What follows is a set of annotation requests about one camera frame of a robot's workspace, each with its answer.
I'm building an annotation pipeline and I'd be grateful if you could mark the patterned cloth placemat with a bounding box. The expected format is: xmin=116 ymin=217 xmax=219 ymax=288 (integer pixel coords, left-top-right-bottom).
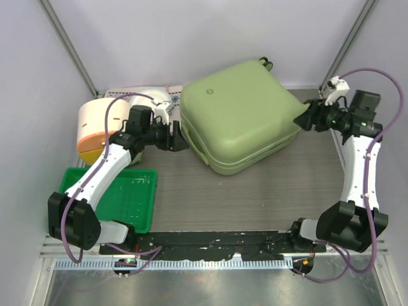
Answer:
xmin=104 ymin=85 xmax=183 ymax=123

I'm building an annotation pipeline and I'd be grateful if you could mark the cream round drawer cabinet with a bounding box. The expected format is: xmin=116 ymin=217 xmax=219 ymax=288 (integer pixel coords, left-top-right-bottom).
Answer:
xmin=76 ymin=98 xmax=131 ymax=165

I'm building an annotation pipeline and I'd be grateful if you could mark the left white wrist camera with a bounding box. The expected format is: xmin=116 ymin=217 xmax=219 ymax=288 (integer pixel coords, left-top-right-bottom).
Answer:
xmin=153 ymin=101 xmax=175 ymax=124

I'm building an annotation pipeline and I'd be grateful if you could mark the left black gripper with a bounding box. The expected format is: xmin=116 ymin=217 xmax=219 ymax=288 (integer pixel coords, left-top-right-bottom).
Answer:
xmin=142 ymin=119 xmax=189 ymax=152

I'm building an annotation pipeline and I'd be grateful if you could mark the white slotted cable duct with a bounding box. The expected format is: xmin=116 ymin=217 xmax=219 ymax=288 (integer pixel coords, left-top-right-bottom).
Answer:
xmin=54 ymin=256 xmax=293 ymax=271

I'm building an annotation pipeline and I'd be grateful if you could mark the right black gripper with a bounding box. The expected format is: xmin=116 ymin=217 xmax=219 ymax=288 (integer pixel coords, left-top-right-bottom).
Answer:
xmin=293 ymin=98 xmax=351 ymax=133

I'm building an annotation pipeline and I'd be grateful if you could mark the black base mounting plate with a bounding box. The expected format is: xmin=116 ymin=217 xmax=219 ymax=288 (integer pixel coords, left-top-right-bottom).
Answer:
xmin=98 ymin=229 xmax=328 ymax=261

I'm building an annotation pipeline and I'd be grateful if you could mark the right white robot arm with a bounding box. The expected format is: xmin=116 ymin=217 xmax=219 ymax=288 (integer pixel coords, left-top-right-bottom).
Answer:
xmin=288 ymin=90 xmax=388 ymax=252

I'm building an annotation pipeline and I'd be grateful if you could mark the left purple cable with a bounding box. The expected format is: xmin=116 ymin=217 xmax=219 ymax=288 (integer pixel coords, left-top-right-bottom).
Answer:
xmin=60 ymin=92 xmax=163 ymax=275

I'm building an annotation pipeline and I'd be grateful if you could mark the white paper plate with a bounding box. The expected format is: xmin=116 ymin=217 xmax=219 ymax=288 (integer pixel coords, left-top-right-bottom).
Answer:
xmin=129 ymin=87 xmax=172 ymax=110

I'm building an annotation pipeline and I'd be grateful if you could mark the green plastic tray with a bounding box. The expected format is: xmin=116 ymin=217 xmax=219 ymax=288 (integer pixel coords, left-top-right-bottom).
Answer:
xmin=47 ymin=167 xmax=159 ymax=235

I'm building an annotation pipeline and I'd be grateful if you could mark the green hard-shell suitcase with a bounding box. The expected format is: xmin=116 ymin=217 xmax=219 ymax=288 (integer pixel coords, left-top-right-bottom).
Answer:
xmin=179 ymin=57 xmax=307 ymax=175

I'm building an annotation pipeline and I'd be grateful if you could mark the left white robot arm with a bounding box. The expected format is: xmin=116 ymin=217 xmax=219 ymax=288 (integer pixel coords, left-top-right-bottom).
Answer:
xmin=48 ymin=105 xmax=189 ymax=254

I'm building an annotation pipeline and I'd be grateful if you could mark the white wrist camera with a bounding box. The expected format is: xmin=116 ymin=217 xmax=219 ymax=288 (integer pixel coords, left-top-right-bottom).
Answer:
xmin=321 ymin=76 xmax=350 ymax=106
xmin=153 ymin=101 xmax=175 ymax=124

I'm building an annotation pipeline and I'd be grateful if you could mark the purple cable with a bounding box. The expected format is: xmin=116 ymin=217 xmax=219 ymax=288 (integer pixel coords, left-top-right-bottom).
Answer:
xmin=60 ymin=92 xmax=163 ymax=275
xmin=291 ymin=68 xmax=402 ymax=283

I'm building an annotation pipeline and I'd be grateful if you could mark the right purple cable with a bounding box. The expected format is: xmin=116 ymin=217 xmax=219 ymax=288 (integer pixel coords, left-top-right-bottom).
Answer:
xmin=291 ymin=68 xmax=402 ymax=283

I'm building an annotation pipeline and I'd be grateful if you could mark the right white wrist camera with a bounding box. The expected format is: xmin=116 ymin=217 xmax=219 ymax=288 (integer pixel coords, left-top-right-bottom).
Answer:
xmin=321 ymin=76 xmax=350 ymax=106

